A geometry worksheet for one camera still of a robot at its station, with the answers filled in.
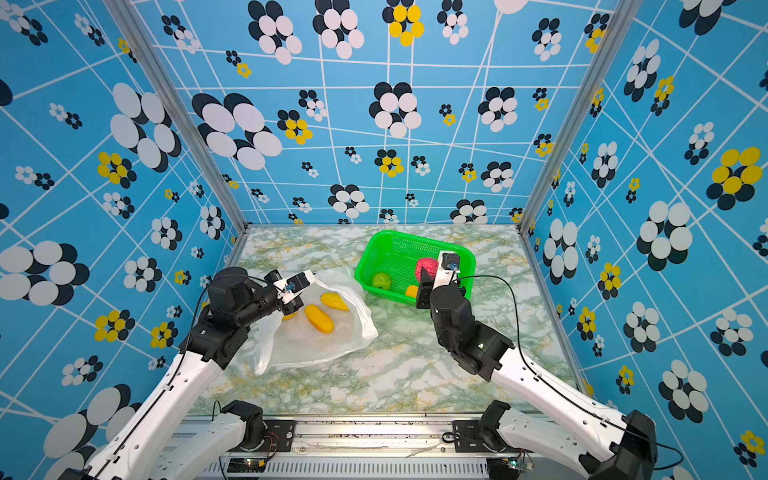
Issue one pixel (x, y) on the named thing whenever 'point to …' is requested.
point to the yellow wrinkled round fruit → (287, 317)
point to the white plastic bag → (333, 319)
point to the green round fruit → (382, 280)
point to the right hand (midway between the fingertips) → (433, 272)
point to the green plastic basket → (387, 264)
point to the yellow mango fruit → (333, 300)
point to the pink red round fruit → (431, 266)
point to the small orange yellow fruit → (412, 291)
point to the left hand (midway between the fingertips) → (311, 270)
